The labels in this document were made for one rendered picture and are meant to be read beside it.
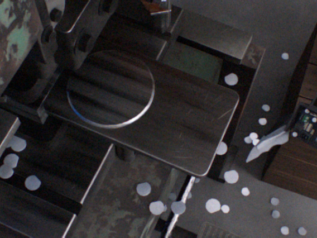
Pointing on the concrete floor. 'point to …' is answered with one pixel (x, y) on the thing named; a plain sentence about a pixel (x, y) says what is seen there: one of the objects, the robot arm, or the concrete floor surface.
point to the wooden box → (294, 183)
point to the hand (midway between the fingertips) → (286, 185)
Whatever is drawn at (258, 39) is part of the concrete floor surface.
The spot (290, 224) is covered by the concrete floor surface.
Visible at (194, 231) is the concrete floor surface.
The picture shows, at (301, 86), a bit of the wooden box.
